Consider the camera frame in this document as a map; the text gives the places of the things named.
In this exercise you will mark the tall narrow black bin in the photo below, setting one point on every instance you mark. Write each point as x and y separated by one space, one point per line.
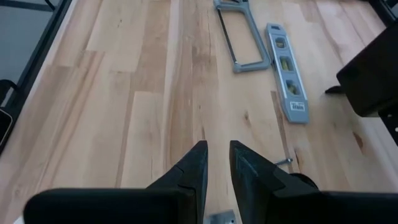
373 77

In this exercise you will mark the black C-clamp silver screw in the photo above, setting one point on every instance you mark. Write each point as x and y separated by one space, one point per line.
306 180

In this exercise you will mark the grey hacksaw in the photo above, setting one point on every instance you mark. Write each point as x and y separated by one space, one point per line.
260 46

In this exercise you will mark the grey torpedo level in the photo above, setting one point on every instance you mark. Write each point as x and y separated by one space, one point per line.
283 53

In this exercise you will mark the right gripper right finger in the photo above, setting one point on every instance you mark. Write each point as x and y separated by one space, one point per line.
255 186

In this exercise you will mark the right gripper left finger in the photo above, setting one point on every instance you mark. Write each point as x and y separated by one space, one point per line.
199 174

